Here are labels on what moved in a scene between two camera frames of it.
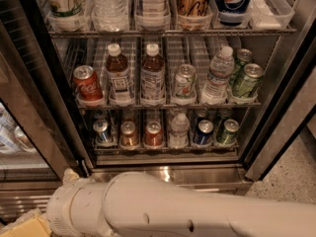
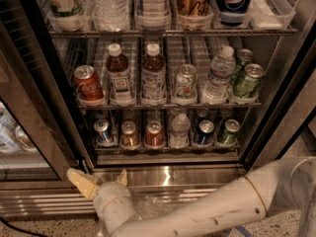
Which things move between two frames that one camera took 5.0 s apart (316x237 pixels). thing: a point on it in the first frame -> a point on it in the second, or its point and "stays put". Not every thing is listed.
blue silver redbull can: x=100 y=126 stays put
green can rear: x=244 y=57 stays put
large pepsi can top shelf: x=232 y=2 stays put
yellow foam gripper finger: x=31 y=224 -> x=87 y=184
